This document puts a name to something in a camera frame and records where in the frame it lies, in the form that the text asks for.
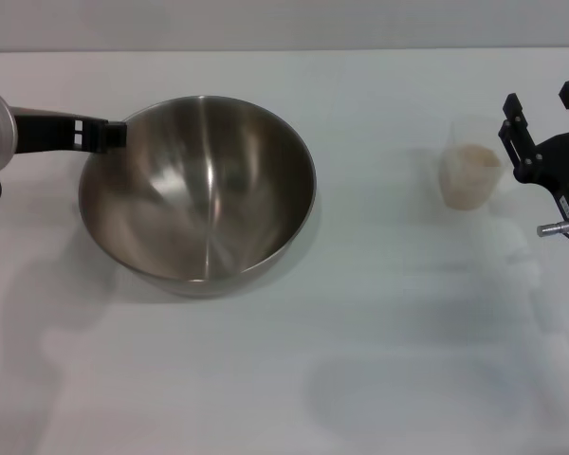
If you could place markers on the stainless steel mixing bowl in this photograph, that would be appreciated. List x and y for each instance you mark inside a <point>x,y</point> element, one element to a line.
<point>194,189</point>

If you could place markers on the clear plastic measuring cup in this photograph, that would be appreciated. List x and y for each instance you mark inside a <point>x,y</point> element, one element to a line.
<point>474,142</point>

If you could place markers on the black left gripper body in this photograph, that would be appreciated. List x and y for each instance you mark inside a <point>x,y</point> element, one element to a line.
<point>47,132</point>

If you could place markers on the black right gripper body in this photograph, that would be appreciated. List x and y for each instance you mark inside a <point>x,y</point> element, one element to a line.
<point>559,170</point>

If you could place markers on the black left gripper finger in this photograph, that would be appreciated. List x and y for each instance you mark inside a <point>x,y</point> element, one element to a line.
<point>115,135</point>

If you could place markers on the white rice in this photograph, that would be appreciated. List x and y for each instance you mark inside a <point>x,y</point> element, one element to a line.
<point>469,177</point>

